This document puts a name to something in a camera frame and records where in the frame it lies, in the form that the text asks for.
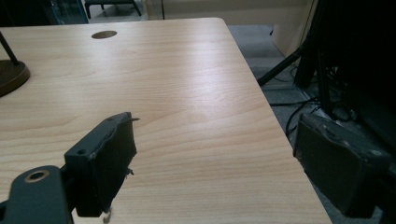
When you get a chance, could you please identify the black tripod legs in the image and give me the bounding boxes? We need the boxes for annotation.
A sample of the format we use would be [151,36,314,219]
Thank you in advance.
[311,0,396,150]

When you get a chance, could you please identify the dark glass cabinet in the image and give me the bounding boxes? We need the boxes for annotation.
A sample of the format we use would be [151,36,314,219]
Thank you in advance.
[0,0,90,27]

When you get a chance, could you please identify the black metal stand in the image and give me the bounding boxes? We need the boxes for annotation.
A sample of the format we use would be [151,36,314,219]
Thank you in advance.
[257,0,337,116]

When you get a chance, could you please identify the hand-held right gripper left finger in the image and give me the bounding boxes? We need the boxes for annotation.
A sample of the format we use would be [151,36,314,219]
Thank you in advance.
[64,111,140,218]

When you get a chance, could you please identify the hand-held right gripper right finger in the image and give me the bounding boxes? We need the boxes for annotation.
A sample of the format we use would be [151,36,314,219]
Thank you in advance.
[293,112,394,218]

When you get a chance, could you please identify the black furniture frame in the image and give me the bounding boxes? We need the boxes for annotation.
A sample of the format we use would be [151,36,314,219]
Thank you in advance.
[83,0,143,20]

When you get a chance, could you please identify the black floor cable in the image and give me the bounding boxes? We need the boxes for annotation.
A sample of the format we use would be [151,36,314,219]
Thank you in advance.
[284,101,316,138]
[269,96,321,108]

